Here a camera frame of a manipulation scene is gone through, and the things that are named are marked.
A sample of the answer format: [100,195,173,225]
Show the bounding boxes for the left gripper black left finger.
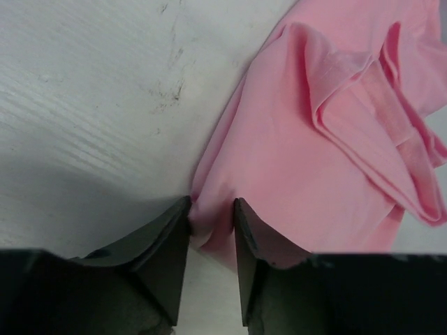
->
[1,197,191,334]

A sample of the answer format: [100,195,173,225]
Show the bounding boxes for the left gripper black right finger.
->
[233,198,446,334]

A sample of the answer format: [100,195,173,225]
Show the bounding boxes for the pink t-shirt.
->
[189,1,446,262]

